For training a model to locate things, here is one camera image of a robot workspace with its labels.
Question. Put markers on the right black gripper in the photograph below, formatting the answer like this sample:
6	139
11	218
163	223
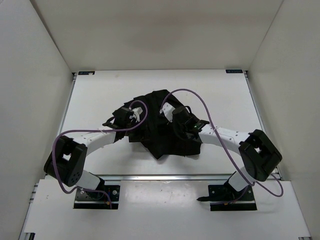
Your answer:
173	120

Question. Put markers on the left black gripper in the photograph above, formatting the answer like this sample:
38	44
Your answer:
133	121

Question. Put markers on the black pleated skirt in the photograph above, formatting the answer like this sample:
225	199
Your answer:
156	133

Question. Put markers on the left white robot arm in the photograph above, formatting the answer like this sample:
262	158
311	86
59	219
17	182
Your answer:
66	162

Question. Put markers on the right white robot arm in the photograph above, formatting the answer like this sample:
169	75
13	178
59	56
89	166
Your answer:
259	155

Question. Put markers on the left blue corner label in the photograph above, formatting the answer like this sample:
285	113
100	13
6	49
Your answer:
86	73

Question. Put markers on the blue corner label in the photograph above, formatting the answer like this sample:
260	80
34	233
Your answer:
234	71
86	73

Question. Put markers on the right blue corner label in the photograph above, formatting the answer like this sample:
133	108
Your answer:
234	71

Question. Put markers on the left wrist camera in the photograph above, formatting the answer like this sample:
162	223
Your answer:
136	113

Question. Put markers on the aluminium table rail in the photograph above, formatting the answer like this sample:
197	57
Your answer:
167	177

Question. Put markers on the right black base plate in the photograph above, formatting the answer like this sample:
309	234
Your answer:
223	200

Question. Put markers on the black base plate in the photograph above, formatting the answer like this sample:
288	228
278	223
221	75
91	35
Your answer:
223	200
98	201

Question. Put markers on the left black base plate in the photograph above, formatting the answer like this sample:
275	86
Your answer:
98	201

